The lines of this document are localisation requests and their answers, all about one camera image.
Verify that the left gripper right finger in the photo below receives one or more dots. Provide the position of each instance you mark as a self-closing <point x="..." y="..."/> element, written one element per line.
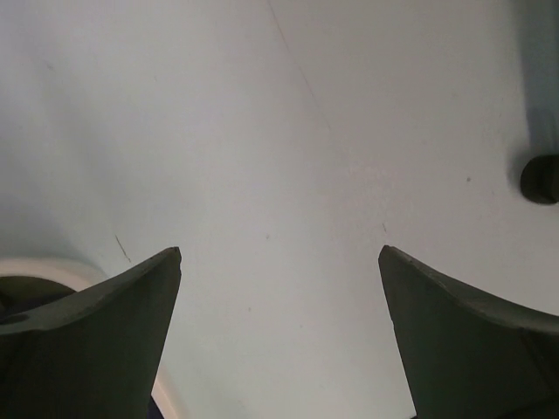
<point x="467" y="353"/>

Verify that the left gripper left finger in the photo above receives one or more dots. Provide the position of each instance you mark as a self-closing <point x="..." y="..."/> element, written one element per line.
<point x="94" y="353"/>

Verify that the white rectangular tray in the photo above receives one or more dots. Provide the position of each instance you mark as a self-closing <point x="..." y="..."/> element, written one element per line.
<point x="79" y="276"/>

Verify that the pink and teal kids suitcase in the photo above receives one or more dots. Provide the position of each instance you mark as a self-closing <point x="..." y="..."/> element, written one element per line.
<point x="538" y="36"/>

